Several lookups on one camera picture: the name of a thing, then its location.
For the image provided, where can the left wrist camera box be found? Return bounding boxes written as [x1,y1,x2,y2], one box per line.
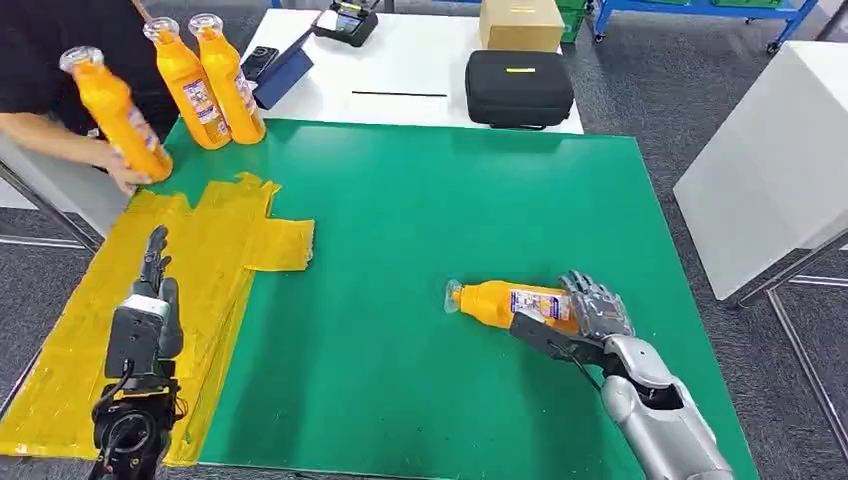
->
[104,294,172,380]

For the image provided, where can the bare white table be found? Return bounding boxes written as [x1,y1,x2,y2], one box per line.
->
[673,39,848,313]

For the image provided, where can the orange drink bottle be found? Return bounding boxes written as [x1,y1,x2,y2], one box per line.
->
[58,44,175,185]
[142,16,233,151]
[443,278,582,336]
[188,11,268,146]

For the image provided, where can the black handheld device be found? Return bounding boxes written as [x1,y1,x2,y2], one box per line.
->
[311,0,380,49]

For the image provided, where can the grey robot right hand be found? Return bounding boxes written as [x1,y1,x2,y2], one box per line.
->
[558,270,636,342]

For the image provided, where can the black zip case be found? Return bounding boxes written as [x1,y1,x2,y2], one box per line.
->
[464,49,576,131]

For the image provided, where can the cardboard box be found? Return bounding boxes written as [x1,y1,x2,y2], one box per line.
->
[478,0,566,54]

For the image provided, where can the person's right hand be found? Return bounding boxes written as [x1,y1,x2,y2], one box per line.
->
[104,142,155,195]

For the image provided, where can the black phone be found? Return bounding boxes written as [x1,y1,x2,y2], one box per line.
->
[240,44,281,82]

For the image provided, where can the green crate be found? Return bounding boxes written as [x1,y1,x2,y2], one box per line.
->
[556,0,591,45]

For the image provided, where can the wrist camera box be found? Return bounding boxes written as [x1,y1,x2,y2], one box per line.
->
[508,311,607,370]
[104,294,172,380]

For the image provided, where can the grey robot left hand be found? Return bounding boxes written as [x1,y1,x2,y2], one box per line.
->
[132,225,185,359]

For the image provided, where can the green mat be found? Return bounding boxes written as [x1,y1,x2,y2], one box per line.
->
[148,119,760,480]

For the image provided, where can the white table with items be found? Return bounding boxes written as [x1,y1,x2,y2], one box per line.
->
[239,7,586,136]

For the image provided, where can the yellow sheet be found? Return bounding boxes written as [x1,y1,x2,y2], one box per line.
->
[0,172,317,465]

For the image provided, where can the blue cart frame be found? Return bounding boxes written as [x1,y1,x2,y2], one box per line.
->
[592,0,823,56]

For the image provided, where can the blue folder case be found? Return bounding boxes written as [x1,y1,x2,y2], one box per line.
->
[251,29,316,111]

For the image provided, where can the person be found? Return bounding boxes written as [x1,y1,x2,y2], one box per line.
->
[0,0,181,137]

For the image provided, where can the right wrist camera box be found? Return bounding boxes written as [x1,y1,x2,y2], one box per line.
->
[508,311,607,370]

